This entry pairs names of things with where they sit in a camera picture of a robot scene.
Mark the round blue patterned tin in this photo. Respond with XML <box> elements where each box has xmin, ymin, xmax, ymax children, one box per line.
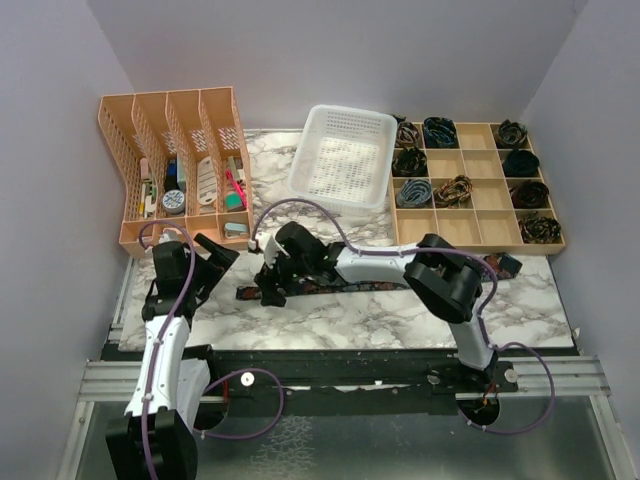
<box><xmin>162</xmin><ymin>189</ymin><xmax>186</xmax><ymax>215</ymax></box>

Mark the white plastic basket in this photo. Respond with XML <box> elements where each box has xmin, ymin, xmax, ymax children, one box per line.
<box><xmin>287</xmin><ymin>105</ymin><xmax>397</xmax><ymax>215</ymax></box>

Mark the rolled gold paisley tie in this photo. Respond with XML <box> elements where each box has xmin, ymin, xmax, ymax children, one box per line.
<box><xmin>433</xmin><ymin>175</ymin><xmax>473</xmax><ymax>208</ymax></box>

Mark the rolled dark olive tie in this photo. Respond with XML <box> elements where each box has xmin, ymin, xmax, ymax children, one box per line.
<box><xmin>391</xmin><ymin>147</ymin><xmax>428</xmax><ymax>177</ymax></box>

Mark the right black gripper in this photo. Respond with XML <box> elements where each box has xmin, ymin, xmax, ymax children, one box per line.
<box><xmin>254</xmin><ymin>244</ymin><xmax>312</xmax><ymax>308</ymax></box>

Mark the peach file organizer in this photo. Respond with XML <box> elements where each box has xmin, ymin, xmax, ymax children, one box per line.
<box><xmin>98</xmin><ymin>87</ymin><xmax>254</xmax><ymax>258</ymax></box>

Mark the teal eraser block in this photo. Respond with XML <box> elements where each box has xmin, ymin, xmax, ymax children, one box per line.
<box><xmin>225</xmin><ymin>193</ymin><xmax>245</xmax><ymax>212</ymax></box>

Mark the rolled teal dark tie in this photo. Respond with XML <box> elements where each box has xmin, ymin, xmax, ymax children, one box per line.
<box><xmin>423</xmin><ymin>117</ymin><xmax>458</xmax><ymax>149</ymax></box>

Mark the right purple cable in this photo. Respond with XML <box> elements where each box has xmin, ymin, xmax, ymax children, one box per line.
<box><xmin>249</xmin><ymin>198</ymin><xmax>556</xmax><ymax>435</ymax></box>

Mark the rolled blue grey tie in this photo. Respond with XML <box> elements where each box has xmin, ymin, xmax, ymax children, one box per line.
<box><xmin>395</xmin><ymin>179</ymin><xmax>432</xmax><ymax>209</ymax></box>

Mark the wooden compartment tray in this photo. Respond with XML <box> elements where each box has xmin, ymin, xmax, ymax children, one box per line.
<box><xmin>389</xmin><ymin>120</ymin><xmax>566</xmax><ymax>255</ymax></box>

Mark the rolled black gold tie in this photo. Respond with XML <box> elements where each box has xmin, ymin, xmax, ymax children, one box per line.
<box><xmin>518</xmin><ymin>212</ymin><xmax>562</xmax><ymax>245</ymax></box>

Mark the purple cable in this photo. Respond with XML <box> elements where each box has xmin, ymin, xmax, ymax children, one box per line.
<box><xmin>249</xmin><ymin>198</ymin><xmax>556</xmax><ymax>435</ymax></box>
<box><xmin>137</xmin><ymin>219</ymin><xmax>285</xmax><ymax>480</ymax></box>

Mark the aluminium frame rail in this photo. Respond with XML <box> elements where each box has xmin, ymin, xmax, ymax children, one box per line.
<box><xmin>79</xmin><ymin>356</ymin><xmax>611</xmax><ymax>402</ymax></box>

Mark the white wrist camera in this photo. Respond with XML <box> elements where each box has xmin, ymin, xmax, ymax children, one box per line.
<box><xmin>158</xmin><ymin>227</ymin><xmax>180</xmax><ymax>245</ymax></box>
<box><xmin>248</xmin><ymin>232</ymin><xmax>285</xmax><ymax>269</ymax></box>

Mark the navy floral tie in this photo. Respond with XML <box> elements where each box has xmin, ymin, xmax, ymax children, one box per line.
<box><xmin>235</xmin><ymin>253</ymin><xmax>523</xmax><ymax>301</ymax></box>

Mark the black metal base rail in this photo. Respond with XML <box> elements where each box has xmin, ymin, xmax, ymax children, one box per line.
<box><xmin>99</xmin><ymin>344</ymin><xmax>584</xmax><ymax>417</ymax></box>

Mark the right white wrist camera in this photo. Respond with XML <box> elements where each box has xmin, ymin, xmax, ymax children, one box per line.
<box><xmin>248</xmin><ymin>232</ymin><xmax>285</xmax><ymax>269</ymax></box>

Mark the rolled striped brown tie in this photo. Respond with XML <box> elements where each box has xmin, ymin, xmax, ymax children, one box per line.
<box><xmin>395</xmin><ymin>120</ymin><xmax>423</xmax><ymax>148</ymax></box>

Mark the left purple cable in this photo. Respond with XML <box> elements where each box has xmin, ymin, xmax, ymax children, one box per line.
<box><xmin>137</xmin><ymin>219</ymin><xmax>285</xmax><ymax>480</ymax></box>

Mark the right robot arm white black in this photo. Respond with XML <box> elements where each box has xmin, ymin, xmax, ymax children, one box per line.
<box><xmin>249</xmin><ymin>222</ymin><xmax>497</xmax><ymax>391</ymax></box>

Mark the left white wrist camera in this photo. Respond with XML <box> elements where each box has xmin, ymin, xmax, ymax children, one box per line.
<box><xmin>158</xmin><ymin>227</ymin><xmax>180</xmax><ymax>245</ymax></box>

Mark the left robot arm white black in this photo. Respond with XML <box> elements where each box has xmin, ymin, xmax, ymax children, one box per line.
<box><xmin>106</xmin><ymin>234</ymin><xmax>239</xmax><ymax>479</ymax></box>

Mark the white perforated card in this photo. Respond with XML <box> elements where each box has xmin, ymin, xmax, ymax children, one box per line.
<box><xmin>197</xmin><ymin>156</ymin><xmax>217</xmax><ymax>206</ymax></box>

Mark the rolled dark red tie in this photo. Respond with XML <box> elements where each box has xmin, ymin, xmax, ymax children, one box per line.
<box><xmin>510</xmin><ymin>180</ymin><xmax>549</xmax><ymax>209</ymax></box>

